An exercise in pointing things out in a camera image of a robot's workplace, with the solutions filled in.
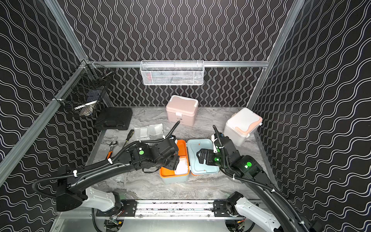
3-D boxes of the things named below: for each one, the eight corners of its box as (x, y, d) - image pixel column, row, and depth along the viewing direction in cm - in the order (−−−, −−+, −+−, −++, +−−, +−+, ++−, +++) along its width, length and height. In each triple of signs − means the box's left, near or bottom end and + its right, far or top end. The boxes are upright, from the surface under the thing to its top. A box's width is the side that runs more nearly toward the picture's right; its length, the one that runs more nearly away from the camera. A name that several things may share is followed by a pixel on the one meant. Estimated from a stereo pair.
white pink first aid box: (238, 149, 98) (246, 137, 86) (219, 135, 106) (224, 121, 94) (255, 131, 108) (264, 117, 96) (237, 119, 116) (243, 105, 104)
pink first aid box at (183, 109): (166, 123, 112) (164, 109, 101) (173, 108, 122) (171, 94, 111) (192, 128, 109) (193, 115, 97) (197, 113, 119) (198, 99, 107)
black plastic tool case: (97, 130, 108) (93, 125, 103) (105, 113, 119) (102, 107, 114) (127, 130, 108) (125, 125, 103) (133, 113, 119) (131, 108, 114)
